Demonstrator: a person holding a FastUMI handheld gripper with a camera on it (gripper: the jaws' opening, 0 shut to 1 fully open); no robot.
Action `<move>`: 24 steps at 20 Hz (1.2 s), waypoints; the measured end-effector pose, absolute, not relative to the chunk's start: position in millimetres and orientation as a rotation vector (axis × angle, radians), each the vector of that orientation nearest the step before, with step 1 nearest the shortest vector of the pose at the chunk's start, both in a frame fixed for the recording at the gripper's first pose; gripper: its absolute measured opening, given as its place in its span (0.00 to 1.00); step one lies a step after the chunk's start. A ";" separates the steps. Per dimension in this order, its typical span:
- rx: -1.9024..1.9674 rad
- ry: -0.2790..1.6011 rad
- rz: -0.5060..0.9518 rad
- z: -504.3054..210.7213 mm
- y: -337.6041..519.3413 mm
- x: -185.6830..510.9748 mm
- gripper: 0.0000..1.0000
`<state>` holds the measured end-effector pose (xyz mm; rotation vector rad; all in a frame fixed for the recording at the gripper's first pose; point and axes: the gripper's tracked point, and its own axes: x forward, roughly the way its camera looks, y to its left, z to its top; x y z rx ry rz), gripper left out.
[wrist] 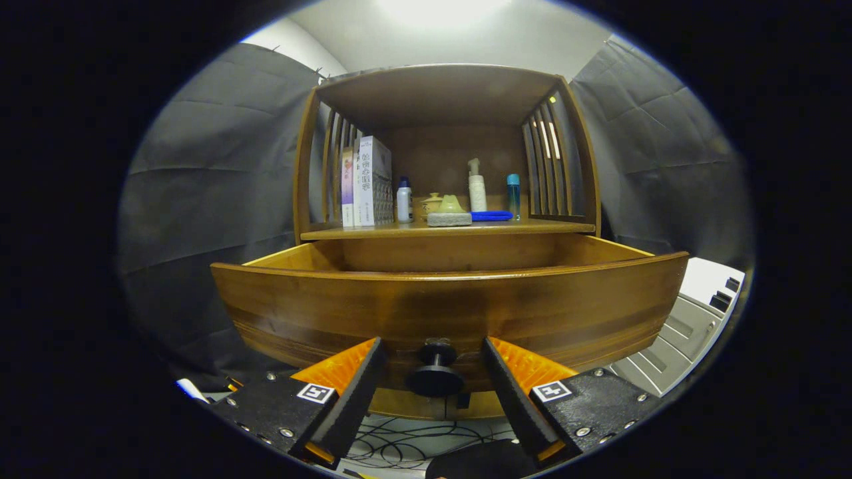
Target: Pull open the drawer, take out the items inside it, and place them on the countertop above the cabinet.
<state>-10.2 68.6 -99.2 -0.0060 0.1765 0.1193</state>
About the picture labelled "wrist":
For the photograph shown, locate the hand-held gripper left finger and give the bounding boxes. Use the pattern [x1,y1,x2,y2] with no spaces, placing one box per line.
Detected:
[213,336,389,470]

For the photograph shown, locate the black backdrop cloth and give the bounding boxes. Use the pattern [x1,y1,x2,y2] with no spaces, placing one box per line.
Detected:
[118,33,756,393]

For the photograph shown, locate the black drawer knob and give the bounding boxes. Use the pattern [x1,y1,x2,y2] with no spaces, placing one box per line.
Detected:
[406,338,465,398]

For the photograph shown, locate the pale green handled scrub brush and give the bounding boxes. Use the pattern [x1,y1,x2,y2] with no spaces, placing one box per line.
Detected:
[427,194,473,228]

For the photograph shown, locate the small white object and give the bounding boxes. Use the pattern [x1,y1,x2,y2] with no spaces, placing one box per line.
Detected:
[176,378,210,403]

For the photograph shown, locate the wooden cabinet door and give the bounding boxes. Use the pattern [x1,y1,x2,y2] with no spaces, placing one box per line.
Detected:
[368,388,433,420]
[459,390,508,420]

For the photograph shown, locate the wooden cabinet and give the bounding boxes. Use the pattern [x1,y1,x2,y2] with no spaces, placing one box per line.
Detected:
[293,63,602,421]

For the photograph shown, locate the white pump bottle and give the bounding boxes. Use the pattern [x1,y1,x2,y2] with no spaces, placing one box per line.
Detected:
[467,158,488,213]

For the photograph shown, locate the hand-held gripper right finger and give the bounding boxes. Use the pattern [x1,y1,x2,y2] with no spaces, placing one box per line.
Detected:
[481,336,663,466]

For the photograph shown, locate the wooden countertop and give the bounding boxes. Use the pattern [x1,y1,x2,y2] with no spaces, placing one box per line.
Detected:
[300,218,596,241]

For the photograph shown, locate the thin purple book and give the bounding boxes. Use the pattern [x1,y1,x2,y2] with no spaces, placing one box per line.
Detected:
[341,148,355,228]

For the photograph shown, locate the wooden drawer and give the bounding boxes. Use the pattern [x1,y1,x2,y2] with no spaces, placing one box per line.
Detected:
[210,233,690,393]

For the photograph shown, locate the black floor cables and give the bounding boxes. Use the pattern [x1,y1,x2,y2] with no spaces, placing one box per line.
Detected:
[343,416,517,474]

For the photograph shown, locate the white patterned book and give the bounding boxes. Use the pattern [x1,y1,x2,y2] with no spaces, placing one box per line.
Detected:
[353,136,395,227]

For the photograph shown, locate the dark rounded object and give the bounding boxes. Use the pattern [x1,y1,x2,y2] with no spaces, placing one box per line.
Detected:
[425,439,540,479]

